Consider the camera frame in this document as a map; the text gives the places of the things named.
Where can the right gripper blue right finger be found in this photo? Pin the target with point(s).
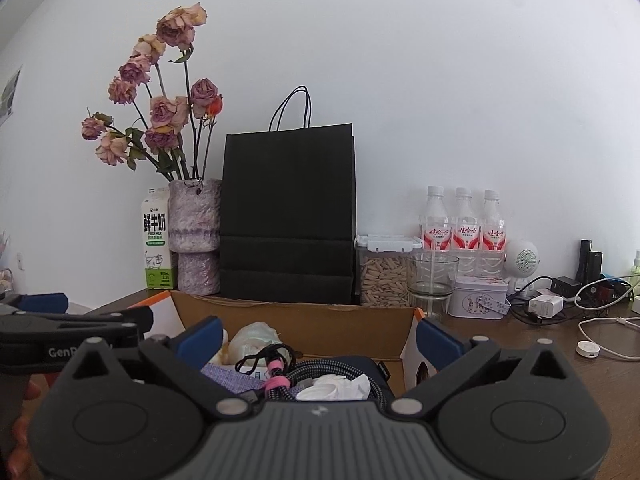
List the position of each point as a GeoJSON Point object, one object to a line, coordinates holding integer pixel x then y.
{"type": "Point", "coordinates": [438, 345]}

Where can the black paper shopping bag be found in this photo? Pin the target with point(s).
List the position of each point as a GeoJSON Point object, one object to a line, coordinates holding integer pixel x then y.
{"type": "Point", "coordinates": [288, 214]}

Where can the green white milk carton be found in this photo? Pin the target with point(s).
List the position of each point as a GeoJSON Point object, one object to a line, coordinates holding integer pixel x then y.
{"type": "Point", "coordinates": [159, 262]}

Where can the dried pink rose bouquet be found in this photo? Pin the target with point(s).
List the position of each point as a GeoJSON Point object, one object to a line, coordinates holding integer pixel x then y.
{"type": "Point", "coordinates": [172, 133]}

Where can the red orange cardboard box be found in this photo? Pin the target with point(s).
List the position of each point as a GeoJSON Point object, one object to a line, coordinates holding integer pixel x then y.
{"type": "Point", "coordinates": [316, 330]}

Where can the translucent plastic bag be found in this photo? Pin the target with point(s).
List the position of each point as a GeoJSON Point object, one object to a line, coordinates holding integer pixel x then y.
{"type": "Point", "coordinates": [249, 340]}

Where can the white floral tin box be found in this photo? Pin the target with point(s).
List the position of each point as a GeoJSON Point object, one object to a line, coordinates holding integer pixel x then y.
{"type": "Point", "coordinates": [480, 298]}

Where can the white round speaker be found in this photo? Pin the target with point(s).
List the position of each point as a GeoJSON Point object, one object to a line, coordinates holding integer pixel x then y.
{"type": "Point", "coordinates": [520, 262]}

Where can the left water bottle red label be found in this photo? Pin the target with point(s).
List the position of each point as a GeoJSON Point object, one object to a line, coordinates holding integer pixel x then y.
{"type": "Point", "coordinates": [435, 222]}

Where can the water bottle red label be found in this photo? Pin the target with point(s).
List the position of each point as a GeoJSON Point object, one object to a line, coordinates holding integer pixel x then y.
{"type": "Point", "coordinates": [493, 232]}
{"type": "Point", "coordinates": [435, 222]}
{"type": "Point", "coordinates": [465, 240]}

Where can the person's left hand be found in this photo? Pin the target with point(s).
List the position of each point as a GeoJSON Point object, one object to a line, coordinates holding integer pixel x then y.
{"type": "Point", "coordinates": [19, 460]}

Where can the purple fabric pouch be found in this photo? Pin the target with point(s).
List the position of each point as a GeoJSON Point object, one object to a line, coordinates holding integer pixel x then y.
{"type": "Point", "coordinates": [232, 380]}

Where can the purple textured vase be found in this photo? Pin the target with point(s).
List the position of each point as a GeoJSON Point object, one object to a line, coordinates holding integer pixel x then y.
{"type": "Point", "coordinates": [194, 234]}

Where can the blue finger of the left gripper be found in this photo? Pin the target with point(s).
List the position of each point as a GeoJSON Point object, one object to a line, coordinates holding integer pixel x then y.
{"type": "Point", "coordinates": [53, 302]}
{"type": "Point", "coordinates": [142, 317]}

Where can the clear drinking glass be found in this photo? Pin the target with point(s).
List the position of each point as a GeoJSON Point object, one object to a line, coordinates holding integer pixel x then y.
{"type": "Point", "coordinates": [430, 281]}

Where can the right water bottle red label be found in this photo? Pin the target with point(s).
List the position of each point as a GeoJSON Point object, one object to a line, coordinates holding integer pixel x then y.
{"type": "Point", "coordinates": [493, 232]}

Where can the wall poster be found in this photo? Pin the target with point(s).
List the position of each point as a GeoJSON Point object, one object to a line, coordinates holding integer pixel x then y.
{"type": "Point", "coordinates": [8, 96]}

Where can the white power adapter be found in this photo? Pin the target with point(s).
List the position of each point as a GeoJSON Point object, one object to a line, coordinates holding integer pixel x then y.
{"type": "Point", "coordinates": [545, 306]}

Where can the black devices by wall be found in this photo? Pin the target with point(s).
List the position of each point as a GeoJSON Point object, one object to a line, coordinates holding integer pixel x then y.
{"type": "Point", "coordinates": [589, 263]}

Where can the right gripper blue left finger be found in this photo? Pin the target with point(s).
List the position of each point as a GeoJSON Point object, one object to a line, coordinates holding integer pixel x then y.
{"type": "Point", "coordinates": [199, 343]}

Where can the middle water bottle red label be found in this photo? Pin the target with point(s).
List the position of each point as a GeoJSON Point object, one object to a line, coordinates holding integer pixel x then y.
{"type": "Point", "coordinates": [465, 240]}

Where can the clear container of seeds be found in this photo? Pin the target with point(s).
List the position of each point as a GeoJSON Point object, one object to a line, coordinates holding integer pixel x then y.
{"type": "Point", "coordinates": [383, 269]}

